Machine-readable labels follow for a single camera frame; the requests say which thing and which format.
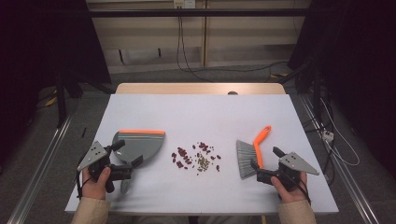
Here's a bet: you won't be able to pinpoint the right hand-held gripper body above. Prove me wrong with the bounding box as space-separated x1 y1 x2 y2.
255 151 320 192

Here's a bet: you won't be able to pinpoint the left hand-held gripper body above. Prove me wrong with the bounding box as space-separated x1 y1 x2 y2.
76 140 134 194

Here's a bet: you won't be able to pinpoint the grey brush with orange handle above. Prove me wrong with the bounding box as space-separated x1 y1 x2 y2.
235 125 273 180

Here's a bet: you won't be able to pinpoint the grey dustpan with orange lip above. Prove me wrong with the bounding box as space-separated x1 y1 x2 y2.
111 129 166 194

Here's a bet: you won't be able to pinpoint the pile of red beans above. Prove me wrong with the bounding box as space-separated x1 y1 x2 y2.
170 141 222 173

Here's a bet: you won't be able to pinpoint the pile of small green beans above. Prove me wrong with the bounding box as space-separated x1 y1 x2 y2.
195 151 211 175

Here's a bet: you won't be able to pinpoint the person's right hand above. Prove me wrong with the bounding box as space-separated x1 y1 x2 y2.
270 171 309 204

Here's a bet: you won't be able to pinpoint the person's left hand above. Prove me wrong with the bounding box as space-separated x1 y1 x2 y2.
81 166 112 201

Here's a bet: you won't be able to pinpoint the white power strip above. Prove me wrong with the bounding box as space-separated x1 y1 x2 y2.
321 130 335 144

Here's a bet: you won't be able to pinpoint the black metal stand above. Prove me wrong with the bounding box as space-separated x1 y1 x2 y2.
279 59 325 119
54 69 116 129

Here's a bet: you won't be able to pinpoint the wooden table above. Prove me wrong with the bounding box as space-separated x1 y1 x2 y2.
115 82 287 96

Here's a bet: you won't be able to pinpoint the black curtain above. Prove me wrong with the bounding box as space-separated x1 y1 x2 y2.
286 0 396 178
0 0 112 157

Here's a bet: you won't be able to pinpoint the black horizontal bar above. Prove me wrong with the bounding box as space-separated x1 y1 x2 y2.
88 8 312 18

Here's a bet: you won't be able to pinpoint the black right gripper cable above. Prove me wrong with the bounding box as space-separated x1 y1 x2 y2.
288 174 312 205

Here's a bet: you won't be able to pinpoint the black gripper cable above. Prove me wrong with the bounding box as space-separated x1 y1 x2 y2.
288 174 312 205
75 170 92 200

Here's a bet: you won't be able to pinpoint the black floor cables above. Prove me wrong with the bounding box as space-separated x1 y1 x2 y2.
306 99 337 186

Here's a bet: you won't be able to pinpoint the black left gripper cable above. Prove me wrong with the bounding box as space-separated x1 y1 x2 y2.
75 170 92 200

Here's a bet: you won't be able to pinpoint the metal floor rail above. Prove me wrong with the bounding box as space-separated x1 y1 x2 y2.
298 94 381 224
6 115 74 224

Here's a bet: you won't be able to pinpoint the white cable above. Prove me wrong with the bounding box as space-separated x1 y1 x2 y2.
320 97 361 167

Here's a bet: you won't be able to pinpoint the black hanging cable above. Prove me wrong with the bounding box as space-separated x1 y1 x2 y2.
180 15 289 74
176 15 214 83

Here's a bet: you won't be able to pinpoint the white wall socket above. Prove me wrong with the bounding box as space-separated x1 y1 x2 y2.
173 0 196 9

